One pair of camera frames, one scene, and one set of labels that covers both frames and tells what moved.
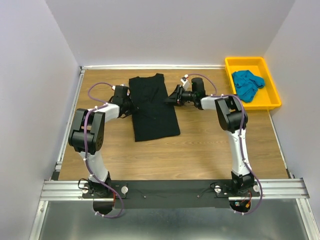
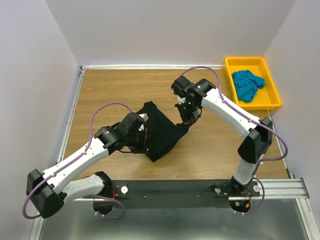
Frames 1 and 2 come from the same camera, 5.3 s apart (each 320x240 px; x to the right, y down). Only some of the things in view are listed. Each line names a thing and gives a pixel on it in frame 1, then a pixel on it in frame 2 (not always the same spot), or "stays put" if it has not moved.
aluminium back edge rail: [148, 67] stays put
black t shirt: [155, 118] -> [161, 134]
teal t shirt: [246, 84] stays put
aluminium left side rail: [55, 173] stays put
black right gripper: [175, 98] -> [187, 119]
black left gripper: [133, 108] -> [143, 148]
